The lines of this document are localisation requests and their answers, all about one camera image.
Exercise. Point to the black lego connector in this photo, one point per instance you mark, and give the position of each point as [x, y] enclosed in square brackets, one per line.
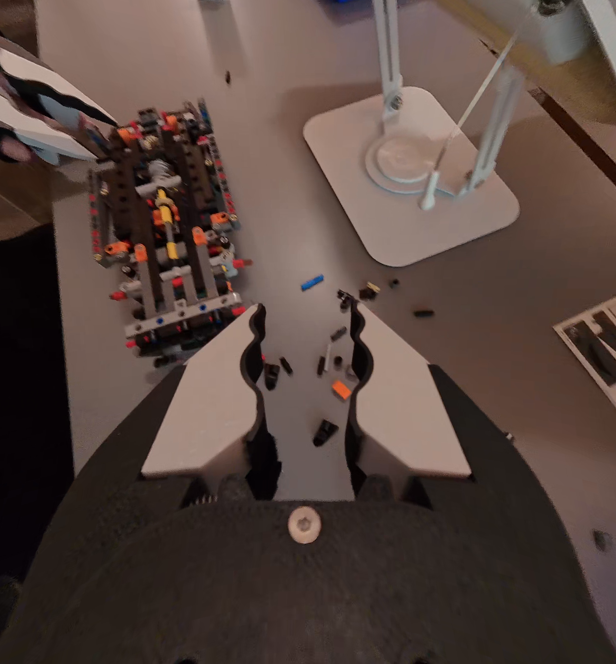
[325, 432]
[271, 374]
[345, 298]

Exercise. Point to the small dark lego piece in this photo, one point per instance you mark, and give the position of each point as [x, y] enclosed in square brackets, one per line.
[602, 539]

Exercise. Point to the sticker sheet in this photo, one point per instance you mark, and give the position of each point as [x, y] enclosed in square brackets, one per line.
[598, 358]

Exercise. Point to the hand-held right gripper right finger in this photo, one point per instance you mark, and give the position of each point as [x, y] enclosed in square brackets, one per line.
[406, 415]

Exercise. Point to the orange lego piece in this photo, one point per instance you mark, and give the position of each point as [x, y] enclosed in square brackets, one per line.
[341, 389]

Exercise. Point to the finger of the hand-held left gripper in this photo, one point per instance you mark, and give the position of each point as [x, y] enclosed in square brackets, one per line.
[7, 111]
[33, 70]

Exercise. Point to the blue lego pin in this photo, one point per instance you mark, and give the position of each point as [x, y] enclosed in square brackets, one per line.
[312, 282]

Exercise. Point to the white book stand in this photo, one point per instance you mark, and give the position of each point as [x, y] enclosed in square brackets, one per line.
[443, 233]

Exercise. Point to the person's left hand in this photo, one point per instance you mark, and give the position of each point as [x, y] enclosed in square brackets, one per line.
[10, 150]

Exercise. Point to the white lego axle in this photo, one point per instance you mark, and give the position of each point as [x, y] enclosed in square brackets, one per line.
[328, 358]

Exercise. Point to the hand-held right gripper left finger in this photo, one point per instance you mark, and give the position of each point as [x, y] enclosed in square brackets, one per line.
[204, 415]

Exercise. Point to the lego car model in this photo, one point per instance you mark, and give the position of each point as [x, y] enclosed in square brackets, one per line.
[147, 207]

